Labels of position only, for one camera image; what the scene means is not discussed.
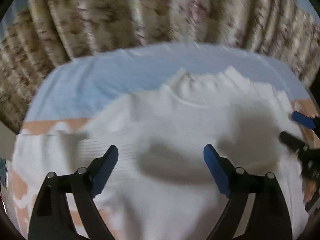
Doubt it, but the white knit sweater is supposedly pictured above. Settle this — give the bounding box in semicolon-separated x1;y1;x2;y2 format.
11;65;309;240

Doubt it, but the orange white lettered bedspread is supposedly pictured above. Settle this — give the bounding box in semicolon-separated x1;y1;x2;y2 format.
6;42;316;240

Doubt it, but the blue floral curtain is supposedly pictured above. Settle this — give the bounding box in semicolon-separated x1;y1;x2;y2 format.
1;0;319;133

